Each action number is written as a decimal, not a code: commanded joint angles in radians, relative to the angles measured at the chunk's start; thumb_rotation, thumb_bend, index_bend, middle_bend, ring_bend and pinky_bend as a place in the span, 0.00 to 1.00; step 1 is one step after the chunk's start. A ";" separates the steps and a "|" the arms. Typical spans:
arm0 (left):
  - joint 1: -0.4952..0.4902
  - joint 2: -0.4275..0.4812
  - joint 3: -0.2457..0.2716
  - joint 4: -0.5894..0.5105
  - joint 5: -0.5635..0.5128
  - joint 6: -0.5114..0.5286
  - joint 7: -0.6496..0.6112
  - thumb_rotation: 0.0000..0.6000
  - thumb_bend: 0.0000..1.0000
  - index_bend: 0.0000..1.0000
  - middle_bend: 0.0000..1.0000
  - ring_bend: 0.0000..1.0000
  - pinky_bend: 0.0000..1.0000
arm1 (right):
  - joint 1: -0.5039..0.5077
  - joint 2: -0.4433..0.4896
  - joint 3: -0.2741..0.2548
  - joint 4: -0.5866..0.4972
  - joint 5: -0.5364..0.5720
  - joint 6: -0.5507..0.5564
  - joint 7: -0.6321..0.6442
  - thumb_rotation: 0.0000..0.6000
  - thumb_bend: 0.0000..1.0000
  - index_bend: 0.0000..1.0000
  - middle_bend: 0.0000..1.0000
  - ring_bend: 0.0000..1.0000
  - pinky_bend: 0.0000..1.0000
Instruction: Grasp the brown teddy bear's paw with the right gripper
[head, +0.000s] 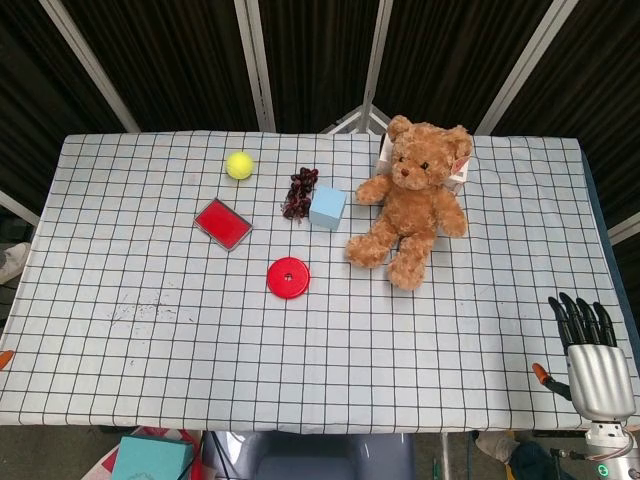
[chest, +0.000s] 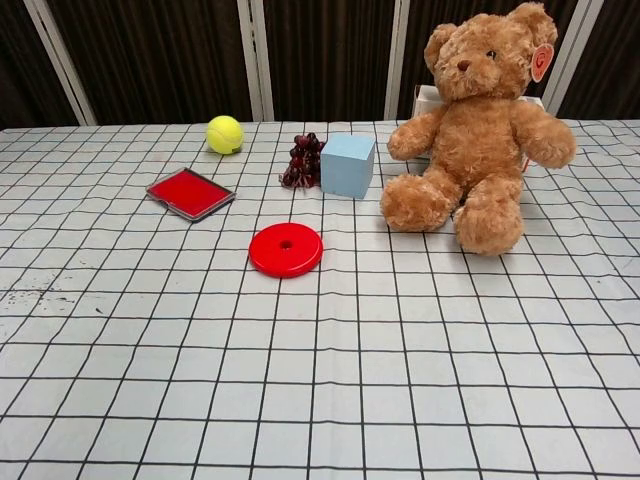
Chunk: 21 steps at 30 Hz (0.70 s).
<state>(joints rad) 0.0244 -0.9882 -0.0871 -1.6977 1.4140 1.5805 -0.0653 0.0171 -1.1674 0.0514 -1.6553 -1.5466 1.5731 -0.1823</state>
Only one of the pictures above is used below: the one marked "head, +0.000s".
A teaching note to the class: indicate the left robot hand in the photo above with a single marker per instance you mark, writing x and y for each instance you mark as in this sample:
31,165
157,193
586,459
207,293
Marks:
4,359

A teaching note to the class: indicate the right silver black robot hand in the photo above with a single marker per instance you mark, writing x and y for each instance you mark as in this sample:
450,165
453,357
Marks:
597,370

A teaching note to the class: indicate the brown plush teddy bear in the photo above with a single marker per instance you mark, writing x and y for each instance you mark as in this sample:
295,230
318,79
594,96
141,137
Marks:
417,205

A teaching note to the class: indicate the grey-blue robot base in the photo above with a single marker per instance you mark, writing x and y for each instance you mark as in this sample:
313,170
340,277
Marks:
320,457

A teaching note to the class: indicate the white shoe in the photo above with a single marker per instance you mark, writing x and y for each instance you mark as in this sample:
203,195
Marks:
497,446
12,262

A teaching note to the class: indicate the teal box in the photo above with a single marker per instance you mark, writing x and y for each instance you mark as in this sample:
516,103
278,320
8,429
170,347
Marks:
150,457

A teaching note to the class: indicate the white blue checked tablecloth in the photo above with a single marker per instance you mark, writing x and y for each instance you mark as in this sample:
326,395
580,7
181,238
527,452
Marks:
200,350

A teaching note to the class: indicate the red rectangular ink pad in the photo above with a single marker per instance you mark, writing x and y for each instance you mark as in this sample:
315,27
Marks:
223,223

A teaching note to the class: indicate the red round disc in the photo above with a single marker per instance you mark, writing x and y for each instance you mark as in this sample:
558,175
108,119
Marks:
288,278

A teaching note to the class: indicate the white cardboard box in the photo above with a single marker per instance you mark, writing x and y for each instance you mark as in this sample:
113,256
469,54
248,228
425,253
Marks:
386,152

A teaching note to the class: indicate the yellow tennis ball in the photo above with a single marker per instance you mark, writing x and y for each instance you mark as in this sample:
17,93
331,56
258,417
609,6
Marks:
240,165

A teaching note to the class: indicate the light blue cube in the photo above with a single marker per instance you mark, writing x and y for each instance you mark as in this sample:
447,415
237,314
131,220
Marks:
327,207

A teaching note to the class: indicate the dark purple grape bunch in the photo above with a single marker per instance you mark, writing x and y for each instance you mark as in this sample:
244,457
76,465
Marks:
299,195

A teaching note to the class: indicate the white metal frame post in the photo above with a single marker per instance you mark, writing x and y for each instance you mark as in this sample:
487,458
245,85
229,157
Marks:
525,65
372,60
90,65
257,65

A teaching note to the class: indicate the white triangular frame bracket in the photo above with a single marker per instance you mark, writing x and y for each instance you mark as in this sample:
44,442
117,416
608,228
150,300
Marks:
357,120

